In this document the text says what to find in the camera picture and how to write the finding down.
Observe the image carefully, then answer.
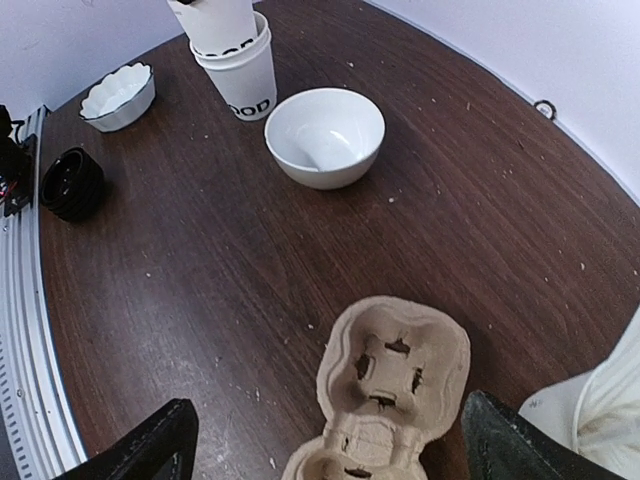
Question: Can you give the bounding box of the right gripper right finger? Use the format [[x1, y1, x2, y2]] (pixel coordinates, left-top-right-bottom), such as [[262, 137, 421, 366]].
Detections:
[[461, 390, 622, 479]]

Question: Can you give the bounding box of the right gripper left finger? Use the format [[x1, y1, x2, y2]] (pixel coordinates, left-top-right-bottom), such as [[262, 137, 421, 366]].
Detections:
[[59, 399, 199, 479]]

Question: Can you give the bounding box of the brown pulp cup carrier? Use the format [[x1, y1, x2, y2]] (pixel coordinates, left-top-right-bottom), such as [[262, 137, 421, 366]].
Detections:
[[282, 296, 471, 479]]

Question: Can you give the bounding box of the white cup holding straws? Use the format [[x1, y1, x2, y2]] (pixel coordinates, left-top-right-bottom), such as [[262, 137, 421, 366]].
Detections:
[[519, 314, 639, 479]]

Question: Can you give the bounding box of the stack of black lids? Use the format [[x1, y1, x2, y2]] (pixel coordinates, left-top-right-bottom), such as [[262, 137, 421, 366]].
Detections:
[[39, 147, 105, 223]]

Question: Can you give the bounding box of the white round ceramic bowl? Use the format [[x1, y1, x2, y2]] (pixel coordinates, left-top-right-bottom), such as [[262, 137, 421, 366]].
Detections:
[[264, 87, 386, 191]]

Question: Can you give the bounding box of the white scalloped ceramic dish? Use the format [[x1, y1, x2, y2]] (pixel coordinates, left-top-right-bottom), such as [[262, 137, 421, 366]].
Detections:
[[79, 62, 156, 133]]

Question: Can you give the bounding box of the stack of white paper cups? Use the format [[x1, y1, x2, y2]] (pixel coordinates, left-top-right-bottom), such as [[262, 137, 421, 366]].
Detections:
[[168, 1, 277, 122]]

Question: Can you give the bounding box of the aluminium front rail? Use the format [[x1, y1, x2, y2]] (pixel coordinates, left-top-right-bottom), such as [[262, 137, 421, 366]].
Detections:
[[0, 104, 89, 480]]

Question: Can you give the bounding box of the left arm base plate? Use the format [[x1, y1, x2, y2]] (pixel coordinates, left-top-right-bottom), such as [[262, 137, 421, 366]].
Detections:
[[1, 104, 38, 218]]

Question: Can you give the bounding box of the black wall grommet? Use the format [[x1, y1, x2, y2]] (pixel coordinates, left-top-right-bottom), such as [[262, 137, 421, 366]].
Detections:
[[533, 100, 557, 121]]

